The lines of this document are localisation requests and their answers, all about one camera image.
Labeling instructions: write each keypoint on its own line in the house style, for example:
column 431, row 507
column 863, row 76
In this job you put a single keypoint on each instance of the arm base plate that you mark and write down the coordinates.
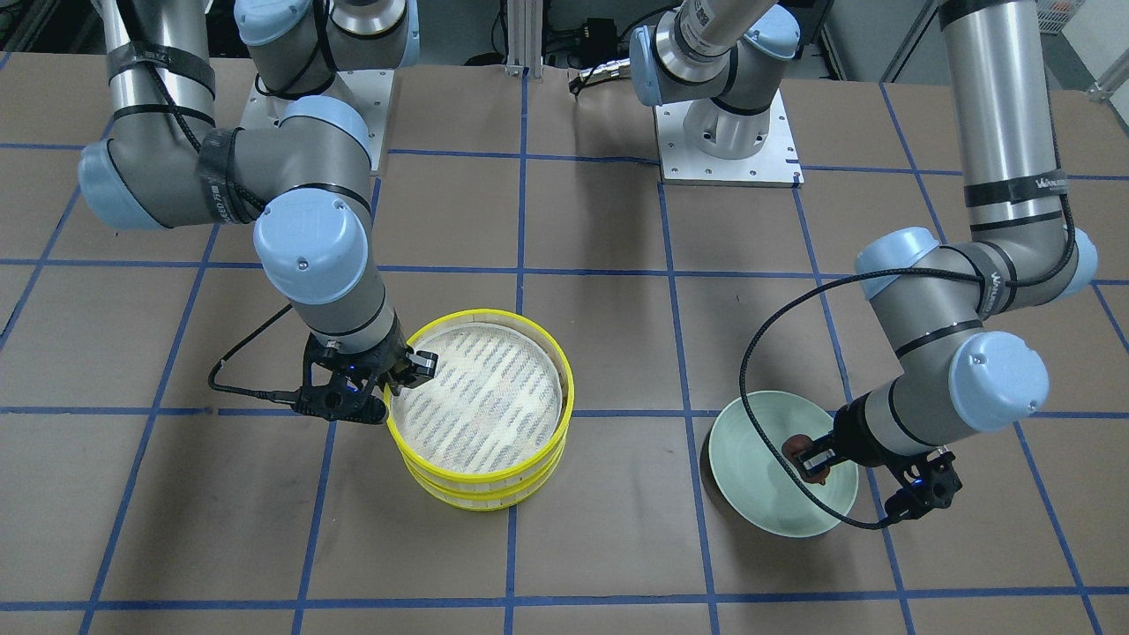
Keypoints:
column 702, row 145
column 368, row 92

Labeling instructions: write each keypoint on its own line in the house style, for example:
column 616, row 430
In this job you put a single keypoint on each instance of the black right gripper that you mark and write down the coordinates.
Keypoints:
column 385, row 361

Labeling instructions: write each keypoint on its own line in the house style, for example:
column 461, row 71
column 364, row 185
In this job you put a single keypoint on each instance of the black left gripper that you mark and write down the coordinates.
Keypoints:
column 857, row 437

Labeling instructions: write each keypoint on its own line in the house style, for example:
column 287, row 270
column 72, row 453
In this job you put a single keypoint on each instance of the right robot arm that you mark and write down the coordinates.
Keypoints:
column 298, row 182

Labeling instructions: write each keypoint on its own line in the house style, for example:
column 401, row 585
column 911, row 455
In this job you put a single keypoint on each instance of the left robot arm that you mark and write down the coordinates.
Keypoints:
column 932, row 299

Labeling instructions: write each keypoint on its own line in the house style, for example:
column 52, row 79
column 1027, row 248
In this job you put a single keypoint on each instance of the aluminium frame post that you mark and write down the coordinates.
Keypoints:
column 524, row 37

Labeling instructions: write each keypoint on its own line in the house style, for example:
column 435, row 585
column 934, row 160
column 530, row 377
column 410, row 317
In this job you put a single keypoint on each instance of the yellow steamer basket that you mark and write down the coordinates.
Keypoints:
column 498, row 407
column 488, row 496

